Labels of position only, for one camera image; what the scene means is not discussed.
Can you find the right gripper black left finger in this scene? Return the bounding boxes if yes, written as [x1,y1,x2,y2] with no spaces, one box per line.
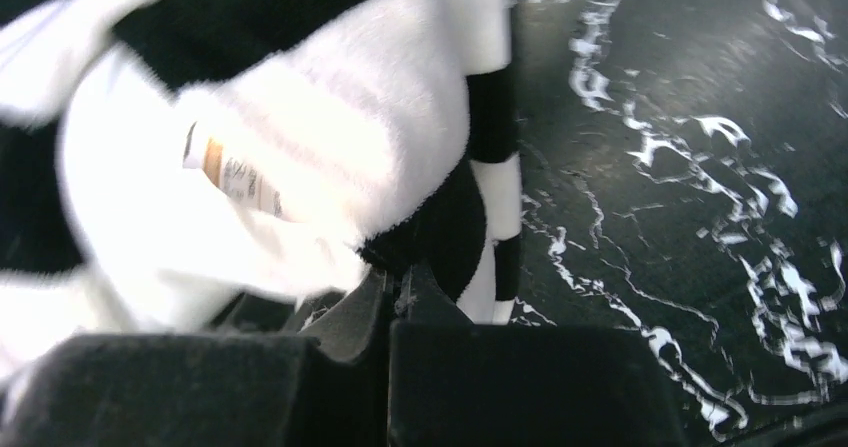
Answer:
[1,272,392,446]

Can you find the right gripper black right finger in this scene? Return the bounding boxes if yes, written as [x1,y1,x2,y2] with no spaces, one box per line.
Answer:
[391,266,686,446]

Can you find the black white striped pillowcase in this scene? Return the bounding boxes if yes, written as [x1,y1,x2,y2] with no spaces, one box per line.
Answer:
[1,0,521,378]

